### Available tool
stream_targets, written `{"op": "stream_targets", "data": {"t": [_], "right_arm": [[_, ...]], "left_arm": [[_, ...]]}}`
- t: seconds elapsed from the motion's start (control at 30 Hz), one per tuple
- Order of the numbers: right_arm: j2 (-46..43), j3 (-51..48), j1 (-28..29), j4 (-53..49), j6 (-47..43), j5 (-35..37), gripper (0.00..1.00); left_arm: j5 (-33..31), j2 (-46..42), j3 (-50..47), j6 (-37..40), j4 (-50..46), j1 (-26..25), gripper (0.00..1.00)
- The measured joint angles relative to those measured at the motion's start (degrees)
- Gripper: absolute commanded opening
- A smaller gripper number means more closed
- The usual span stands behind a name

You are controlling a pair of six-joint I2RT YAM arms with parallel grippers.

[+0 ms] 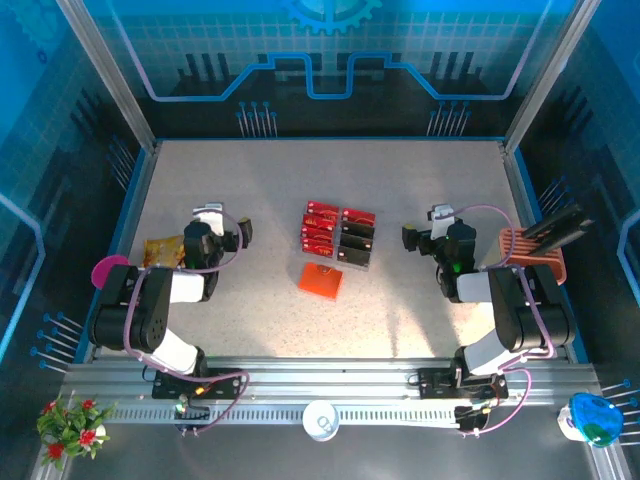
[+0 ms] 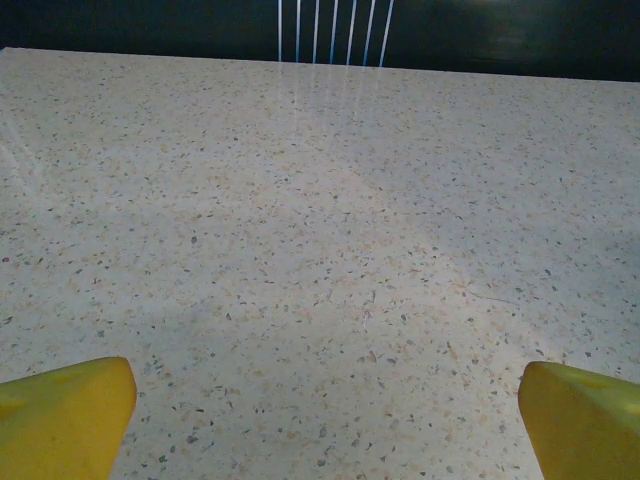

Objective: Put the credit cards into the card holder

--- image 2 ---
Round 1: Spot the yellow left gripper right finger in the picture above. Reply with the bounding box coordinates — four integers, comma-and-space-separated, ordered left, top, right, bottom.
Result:
517, 360, 640, 480

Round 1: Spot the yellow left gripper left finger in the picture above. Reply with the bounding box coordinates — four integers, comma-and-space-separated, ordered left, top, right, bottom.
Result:
0, 355, 138, 480

